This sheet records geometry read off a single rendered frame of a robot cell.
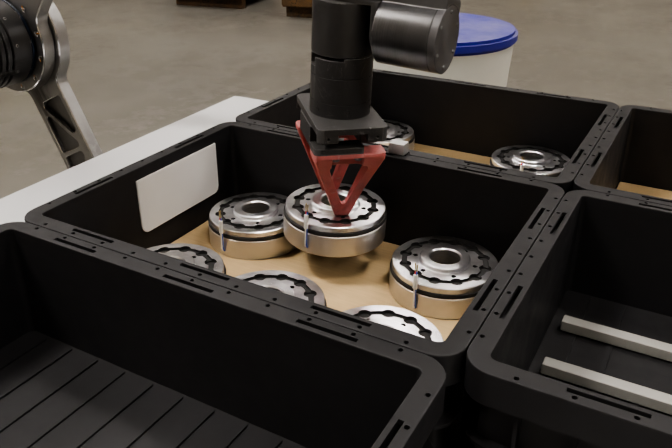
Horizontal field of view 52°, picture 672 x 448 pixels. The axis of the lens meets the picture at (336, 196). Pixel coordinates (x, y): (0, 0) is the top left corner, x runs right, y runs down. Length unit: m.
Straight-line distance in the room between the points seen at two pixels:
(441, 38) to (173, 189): 0.34
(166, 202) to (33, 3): 0.85
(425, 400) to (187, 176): 0.45
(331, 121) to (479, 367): 0.28
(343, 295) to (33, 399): 0.28
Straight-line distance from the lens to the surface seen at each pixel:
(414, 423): 0.39
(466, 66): 2.31
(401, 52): 0.59
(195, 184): 0.79
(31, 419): 0.59
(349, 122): 0.63
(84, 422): 0.57
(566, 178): 0.71
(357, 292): 0.68
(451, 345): 0.45
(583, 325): 0.65
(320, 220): 0.67
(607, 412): 0.42
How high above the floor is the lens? 1.20
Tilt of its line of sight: 25 degrees down
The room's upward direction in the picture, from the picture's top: straight up
